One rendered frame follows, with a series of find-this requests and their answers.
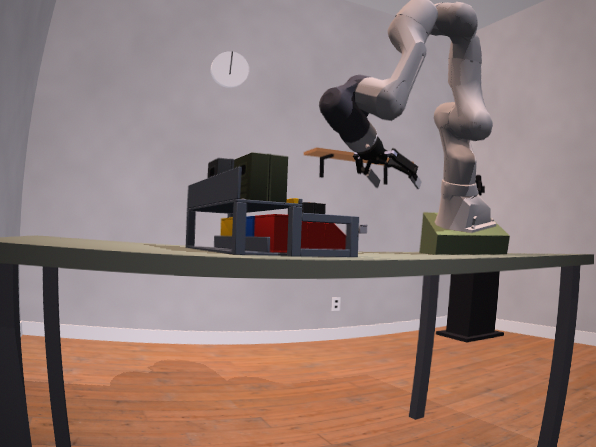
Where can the yellow bin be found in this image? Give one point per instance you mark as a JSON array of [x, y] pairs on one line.
[[226, 226]]

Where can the blue open bin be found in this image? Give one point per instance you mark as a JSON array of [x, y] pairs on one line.
[[250, 225]]

